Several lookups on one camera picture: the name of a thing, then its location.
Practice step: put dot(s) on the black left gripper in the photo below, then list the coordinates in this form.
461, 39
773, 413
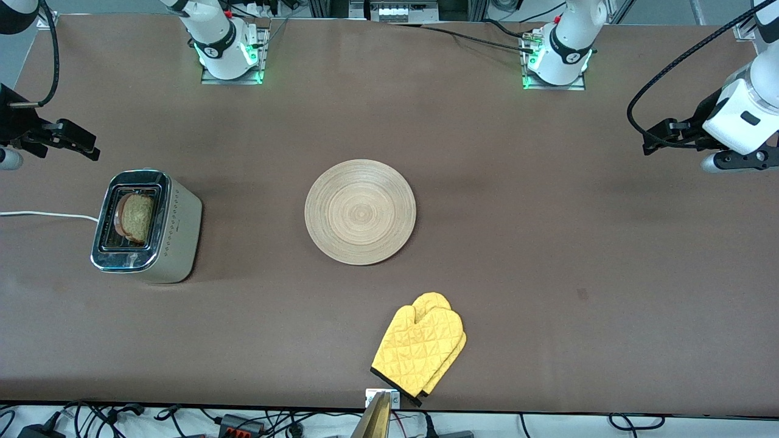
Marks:
697, 124

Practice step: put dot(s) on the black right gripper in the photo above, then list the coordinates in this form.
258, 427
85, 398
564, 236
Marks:
17, 123

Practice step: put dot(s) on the bread slice with brown crust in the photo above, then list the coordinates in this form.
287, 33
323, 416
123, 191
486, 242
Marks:
139, 218

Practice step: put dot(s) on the silver two-slot toaster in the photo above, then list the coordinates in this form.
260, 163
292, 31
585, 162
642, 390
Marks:
179, 237

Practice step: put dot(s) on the round light wooden plate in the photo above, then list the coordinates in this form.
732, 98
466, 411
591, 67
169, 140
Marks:
360, 213

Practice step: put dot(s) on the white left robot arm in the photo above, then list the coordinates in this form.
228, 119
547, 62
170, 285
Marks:
748, 115

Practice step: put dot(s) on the yellow quilted oven mitt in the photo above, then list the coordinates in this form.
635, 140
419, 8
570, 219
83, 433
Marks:
414, 353
432, 299

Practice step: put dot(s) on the black power adapter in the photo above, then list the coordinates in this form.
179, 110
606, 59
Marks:
39, 432

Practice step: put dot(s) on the white power strip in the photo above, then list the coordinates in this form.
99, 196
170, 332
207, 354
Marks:
403, 11

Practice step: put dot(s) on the black red connector box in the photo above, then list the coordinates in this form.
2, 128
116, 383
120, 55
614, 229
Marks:
240, 426

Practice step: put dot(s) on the gold metal wedge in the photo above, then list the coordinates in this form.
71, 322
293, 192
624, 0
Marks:
374, 420

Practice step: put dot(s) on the metal table corner bracket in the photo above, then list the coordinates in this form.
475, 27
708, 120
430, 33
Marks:
47, 23
744, 31

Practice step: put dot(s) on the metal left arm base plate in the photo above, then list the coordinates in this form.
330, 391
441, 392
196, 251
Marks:
554, 87

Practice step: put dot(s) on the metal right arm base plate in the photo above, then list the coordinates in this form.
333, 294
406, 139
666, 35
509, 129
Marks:
234, 81

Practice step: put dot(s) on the white table edge bracket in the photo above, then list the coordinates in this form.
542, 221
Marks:
394, 398

